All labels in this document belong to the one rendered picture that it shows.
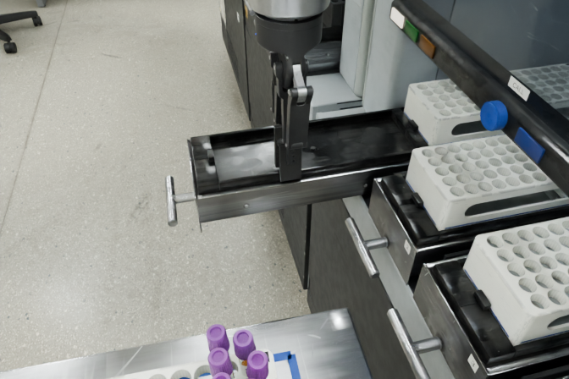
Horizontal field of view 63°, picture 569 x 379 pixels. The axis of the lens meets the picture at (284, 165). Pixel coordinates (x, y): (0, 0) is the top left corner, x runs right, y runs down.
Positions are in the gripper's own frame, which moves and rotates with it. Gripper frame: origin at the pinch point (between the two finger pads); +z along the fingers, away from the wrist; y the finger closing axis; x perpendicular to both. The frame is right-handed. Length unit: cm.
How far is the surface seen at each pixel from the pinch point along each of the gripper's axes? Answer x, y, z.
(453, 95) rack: -27.5, 5.3, -2.0
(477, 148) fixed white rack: -23.7, -7.7, -2.3
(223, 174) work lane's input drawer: 9.0, 2.1, 4.0
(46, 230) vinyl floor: 68, 78, 84
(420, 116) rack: -21.7, 3.9, 0.1
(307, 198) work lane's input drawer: -2.5, -2.2, 7.3
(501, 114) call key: -17.2, -16.7, -14.6
